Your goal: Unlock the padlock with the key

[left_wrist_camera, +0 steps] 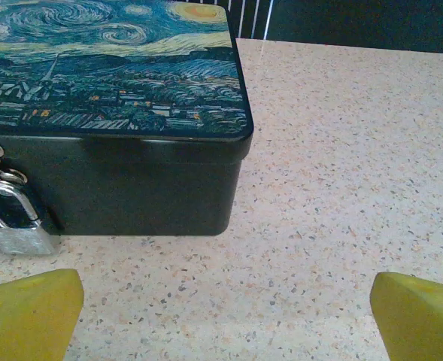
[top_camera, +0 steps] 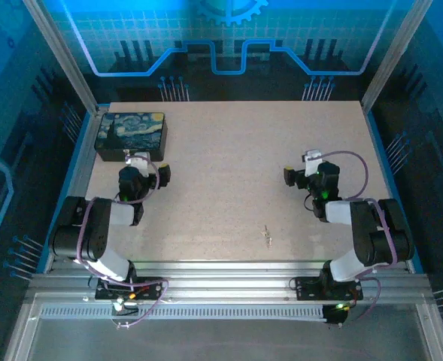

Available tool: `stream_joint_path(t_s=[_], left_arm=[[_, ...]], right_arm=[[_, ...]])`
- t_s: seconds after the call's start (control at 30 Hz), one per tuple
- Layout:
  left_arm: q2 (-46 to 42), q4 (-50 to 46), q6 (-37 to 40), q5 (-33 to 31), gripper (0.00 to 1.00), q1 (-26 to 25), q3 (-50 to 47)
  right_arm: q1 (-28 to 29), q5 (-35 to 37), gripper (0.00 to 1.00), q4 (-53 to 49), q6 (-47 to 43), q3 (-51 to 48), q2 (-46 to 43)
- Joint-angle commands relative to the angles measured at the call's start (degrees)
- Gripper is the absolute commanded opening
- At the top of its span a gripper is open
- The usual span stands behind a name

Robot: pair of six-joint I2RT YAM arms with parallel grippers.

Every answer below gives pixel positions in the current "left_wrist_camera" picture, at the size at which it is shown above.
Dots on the silver padlock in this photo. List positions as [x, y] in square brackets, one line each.
[22, 238]

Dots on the black sheet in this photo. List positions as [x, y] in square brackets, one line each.
[138, 180]

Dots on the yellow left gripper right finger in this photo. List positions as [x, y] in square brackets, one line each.
[424, 323]

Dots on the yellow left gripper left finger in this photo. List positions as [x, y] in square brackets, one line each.
[25, 319]

